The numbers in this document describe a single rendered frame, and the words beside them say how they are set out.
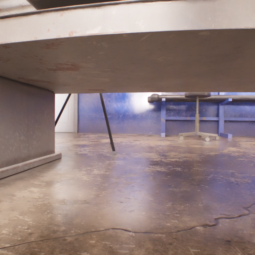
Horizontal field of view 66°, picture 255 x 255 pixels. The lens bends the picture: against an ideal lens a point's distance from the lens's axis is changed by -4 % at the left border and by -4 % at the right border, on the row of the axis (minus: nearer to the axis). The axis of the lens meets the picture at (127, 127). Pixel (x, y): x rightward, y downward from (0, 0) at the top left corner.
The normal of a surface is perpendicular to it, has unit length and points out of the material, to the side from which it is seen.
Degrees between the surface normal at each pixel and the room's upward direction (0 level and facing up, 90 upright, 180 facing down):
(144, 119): 90
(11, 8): 90
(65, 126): 90
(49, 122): 90
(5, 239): 0
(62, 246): 0
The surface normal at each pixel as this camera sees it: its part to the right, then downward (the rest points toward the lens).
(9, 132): 0.99, 0.02
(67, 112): -0.17, 0.03
